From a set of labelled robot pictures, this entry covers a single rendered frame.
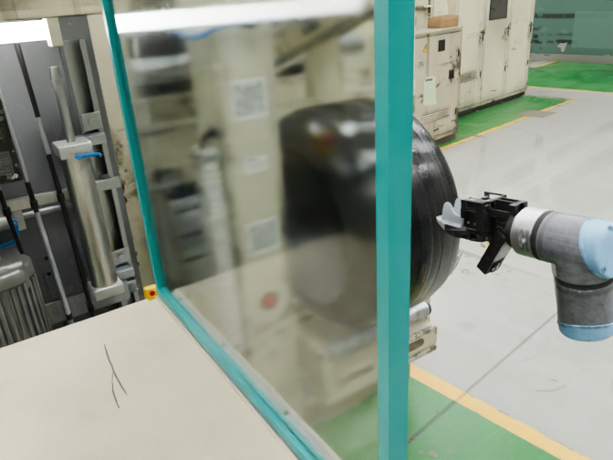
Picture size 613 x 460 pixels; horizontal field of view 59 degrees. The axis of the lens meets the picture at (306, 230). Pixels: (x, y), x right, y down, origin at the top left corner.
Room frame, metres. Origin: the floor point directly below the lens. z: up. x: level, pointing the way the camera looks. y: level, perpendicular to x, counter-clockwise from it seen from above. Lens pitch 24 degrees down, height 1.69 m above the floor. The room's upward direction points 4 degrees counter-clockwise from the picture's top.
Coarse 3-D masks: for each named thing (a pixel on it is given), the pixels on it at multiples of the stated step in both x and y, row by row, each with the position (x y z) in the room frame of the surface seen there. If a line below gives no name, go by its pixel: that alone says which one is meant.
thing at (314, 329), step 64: (128, 0) 0.68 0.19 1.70; (192, 0) 0.52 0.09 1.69; (256, 0) 0.42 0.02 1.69; (320, 0) 0.36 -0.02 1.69; (384, 0) 0.30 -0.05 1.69; (128, 64) 0.72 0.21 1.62; (192, 64) 0.54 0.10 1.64; (256, 64) 0.43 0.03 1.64; (320, 64) 0.36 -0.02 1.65; (384, 64) 0.30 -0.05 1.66; (128, 128) 0.75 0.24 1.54; (192, 128) 0.56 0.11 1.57; (256, 128) 0.44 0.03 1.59; (320, 128) 0.36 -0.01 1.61; (384, 128) 0.30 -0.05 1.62; (192, 192) 0.58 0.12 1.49; (256, 192) 0.45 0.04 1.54; (320, 192) 0.36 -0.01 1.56; (384, 192) 0.30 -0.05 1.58; (192, 256) 0.61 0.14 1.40; (256, 256) 0.46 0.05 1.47; (320, 256) 0.37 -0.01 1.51; (384, 256) 0.30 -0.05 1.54; (192, 320) 0.65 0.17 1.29; (256, 320) 0.47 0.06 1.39; (320, 320) 0.37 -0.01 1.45; (384, 320) 0.30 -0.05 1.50; (256, 384) 0.49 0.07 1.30; (320, 384) 0.38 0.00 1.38; (384, 384) 0.30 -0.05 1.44; (320, 448) 0.38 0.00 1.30; (384, 448) 0.30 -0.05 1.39
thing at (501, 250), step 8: (496, 232) 0.93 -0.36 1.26; (496, 240) 0.93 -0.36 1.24; (504, 240) 0.91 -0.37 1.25; (488, 248) 0.94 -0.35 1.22; (496, 248) 0.93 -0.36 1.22; (504, 248) 0.93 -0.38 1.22; (488, 256) 0.94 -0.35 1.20; (496, 256) 0.93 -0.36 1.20; (504, 256) 0.96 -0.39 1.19; (480, 264) 0.96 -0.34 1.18; (488, 264) 0.94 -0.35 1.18; (496, 264) 0.95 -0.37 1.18; (488, 272) 0.95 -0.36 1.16
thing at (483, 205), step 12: (468, 204) 0.98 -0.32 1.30; (480, 204) 0.95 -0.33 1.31; (492, 204) 0.96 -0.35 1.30; (504, 204) 0.94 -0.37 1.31; (516, 204) 0.91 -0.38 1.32; (468, 216) 0.98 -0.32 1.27; (480, 216) 0.95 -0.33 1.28; (492, 216) 0.95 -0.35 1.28; (504, 216) 0.92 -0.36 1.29; (468, 228) 0.97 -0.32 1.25; (480, 228) 0.94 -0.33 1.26; (492, 228) 0.95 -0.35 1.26; (504, 228) 0.92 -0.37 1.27; (480, 240) 0.94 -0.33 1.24
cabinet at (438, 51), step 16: (416, 32) 5.80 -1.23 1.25; (432, 32) 5.89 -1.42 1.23; (448, 32) 6.08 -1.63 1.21; (416, 48) 5.72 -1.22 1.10; (432, 48) 5.90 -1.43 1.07; (448, 48) 6.08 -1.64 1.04; (416, 64) 5.72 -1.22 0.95; (432, 64) 5.90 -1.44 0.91; (448, 64) 6.09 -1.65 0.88; (416, 80) 5.73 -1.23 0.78; (432, 80) 5.91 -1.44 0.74; (448, 80) 6.10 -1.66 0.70; (416, 96) 5.73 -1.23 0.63; (432, 96) 5.91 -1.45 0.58; (448, 96) 6.10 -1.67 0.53; (416, 112) 5.73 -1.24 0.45; (432, 112) 5.92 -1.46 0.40; (448, 112) 6.11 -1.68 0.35; (432, 128) 5.93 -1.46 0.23; (448, 128) 6.12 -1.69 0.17
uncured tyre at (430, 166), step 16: (416, 128) 1.20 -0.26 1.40; (416, 144) 1.16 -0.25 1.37; (432, 144) 1.18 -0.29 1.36; (416, 160) 1.13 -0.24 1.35; (432, 160) 1.14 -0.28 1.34; (416, 176) 1.10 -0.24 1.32; (432, 176) 1.12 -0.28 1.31; (448, 176) 1.14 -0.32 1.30; (416, 192) 1.08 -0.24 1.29; (432, 192) 1.10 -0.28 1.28; (448, 192) 1.12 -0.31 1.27; (416, 208) 1.06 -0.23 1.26; (432, 208) 1.08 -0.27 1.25; (416, 224) 1.05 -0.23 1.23; (432, 224) 1.07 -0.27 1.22; (416, 240) 1.04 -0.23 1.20; (432, 240) 1.07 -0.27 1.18; (448, 240) 1.09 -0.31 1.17; (416, 256) 1.04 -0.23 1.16; (432, 256) 1.07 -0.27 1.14; (448, 256) 1.10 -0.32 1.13; (416, 272) 1.05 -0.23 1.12; (432, 272) 1.08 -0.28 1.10; (448, 272) 1.12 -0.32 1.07; (416, 288) 1.07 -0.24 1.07; (432, 288) 1.11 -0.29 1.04; (416, 304) 1.14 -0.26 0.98
